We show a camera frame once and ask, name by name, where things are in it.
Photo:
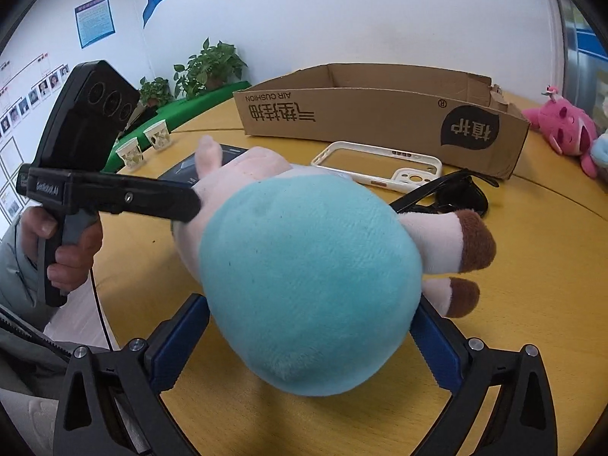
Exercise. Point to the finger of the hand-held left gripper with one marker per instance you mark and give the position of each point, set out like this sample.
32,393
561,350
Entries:
152,199

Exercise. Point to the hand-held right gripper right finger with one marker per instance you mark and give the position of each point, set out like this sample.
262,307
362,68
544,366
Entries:
438,351

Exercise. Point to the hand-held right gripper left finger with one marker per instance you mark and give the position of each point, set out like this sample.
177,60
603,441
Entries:
176,342

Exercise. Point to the black product box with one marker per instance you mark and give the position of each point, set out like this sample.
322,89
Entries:
183,168

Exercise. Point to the pink and teal plush pig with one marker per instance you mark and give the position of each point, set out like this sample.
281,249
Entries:
308,285

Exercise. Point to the black sunglasses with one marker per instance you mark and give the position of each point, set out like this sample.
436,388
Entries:
470,197

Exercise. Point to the white phone case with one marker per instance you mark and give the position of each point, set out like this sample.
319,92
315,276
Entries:
327,159

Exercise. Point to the brown cardboard box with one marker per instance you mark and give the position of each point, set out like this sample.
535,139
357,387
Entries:
389,109

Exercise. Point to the person's left forearm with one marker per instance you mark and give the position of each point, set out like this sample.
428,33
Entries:
16,270

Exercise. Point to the person's left hand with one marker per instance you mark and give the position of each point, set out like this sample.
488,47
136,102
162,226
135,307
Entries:
78,259

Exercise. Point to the patterned paper cup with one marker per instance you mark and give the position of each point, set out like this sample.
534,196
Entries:
157,137
129,153

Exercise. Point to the small potted green plant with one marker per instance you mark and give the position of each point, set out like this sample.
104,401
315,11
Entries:
156,90

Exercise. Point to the green table cloth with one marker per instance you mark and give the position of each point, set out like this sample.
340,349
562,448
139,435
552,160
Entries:
199,104

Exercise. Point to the large potted green plant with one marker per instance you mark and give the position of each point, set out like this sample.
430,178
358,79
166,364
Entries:
211,64

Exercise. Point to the person's grey jacket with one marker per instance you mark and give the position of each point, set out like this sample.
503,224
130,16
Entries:
28,356

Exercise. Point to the pink plush toy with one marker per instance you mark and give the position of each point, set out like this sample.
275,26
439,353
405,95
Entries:
555,126

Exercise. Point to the light blue plush toy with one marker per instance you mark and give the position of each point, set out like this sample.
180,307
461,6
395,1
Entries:
601,149

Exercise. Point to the wall photo board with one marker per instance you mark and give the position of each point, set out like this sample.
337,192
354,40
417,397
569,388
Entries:
23,99

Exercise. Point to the blue wall notice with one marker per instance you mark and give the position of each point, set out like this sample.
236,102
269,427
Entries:
95,21

